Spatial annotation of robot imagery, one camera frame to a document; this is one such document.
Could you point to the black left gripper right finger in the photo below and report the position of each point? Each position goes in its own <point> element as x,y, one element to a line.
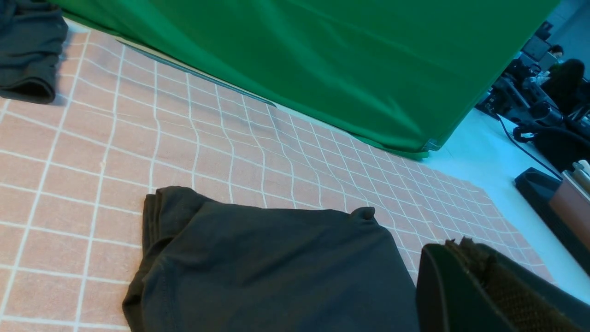
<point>530,303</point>

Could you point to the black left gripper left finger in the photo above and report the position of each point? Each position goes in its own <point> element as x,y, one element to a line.
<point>450,299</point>

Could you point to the dark gray long-sleeve top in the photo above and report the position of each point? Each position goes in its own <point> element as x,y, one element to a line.
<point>209,266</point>

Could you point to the brown box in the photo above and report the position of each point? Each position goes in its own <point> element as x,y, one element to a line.
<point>571,204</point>

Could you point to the black tray at table edge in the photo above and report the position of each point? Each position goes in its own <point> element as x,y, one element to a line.
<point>538,189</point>

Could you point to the metal binder clip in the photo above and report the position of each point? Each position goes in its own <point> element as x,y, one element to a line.
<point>431,145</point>

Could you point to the dark equipment pile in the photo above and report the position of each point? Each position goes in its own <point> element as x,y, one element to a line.
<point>516,96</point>

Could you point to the person in dark clothes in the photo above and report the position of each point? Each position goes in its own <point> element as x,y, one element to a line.
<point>564,80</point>

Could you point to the green backdrop cloth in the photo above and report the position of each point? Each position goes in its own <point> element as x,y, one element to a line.
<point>393,73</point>

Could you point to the pink checkered tablecloth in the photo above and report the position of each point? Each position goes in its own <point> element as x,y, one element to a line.
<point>74,175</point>

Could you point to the dark crumpled garment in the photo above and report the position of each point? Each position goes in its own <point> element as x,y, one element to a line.
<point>32,34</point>

